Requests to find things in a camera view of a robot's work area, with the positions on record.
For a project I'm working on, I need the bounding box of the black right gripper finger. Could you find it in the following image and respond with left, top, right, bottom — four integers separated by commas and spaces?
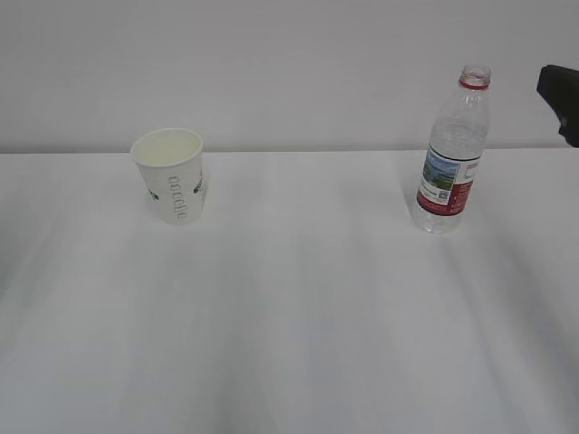
536, 64, 579, 147

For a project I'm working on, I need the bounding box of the clear water bottle red label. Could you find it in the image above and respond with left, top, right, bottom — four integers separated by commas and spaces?
412, 64, 491, 233

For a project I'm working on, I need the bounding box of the white paper cup green print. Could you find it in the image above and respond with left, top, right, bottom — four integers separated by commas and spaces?
130, 128, 204, 226

